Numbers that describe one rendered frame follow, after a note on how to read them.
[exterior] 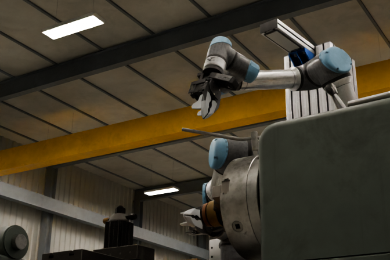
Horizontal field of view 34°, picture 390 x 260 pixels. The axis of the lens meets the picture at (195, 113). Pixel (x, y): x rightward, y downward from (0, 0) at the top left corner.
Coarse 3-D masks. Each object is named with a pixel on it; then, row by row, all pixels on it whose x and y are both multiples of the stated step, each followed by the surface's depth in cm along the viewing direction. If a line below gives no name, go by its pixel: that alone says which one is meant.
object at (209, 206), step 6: (204, 204) 205; (210, 204) 203; (204, 210) 203; (210, 210) 201; (204, 216) 202; (210, 216) 201; (216, 216) 199; (204, 222) 203; (210, 222) 202; (216, 222) 201; (222, 222) 202
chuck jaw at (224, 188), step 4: (228, 180) 189; (224, 184) 189; (228, 184) 188; (212, 188) 193; (216, 188) 192; (220, 188) 191; (224, 188) 188; (228, 188) 188; (212, 192) 192; (216, 192) 191; (220, 192) 190; (224, 192) 188; (212, 196) 191; (216, 196) 190; (216, 200) 192; (216, 204) 195; (216, 208) 198; (220, 208) 197; (220, 212) 199
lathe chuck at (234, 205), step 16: (240, 160) 194; (224, 176) 190; (240, 176) 187; (240, 192) 184; (224, 208) 185; (240, 208) 183; (224, 224) 186; (240, 240) 185; (256, 240) 183; (256, 256) 189
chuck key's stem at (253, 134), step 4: (252, 132) 204; (256, 132) 204; (252, 136) 204; (256, 136) 204; (252, 140) 203; (256, 140) 203; (252, 144) 203; (256, 144) 203; (252, 148) 203; (256, 148) 202; (256, 152) 202
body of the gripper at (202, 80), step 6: (210, 66) 214; (216, 66) 215; (204, 72) 216; (210, 72) 216; (216, 72) 215; (222, 72) 216; (204, 78) 211; (210, 78) 210; (192, 84) 213; (198, 84) 212; (204, 84) 209; (210, 84) 208; (216, 84) 211; (192, 90) 210; (198, 90) 209; (210, 90) 207; (216, 90) 211; (192, 96) 211; (198, 96) 211; (216, 96) 210
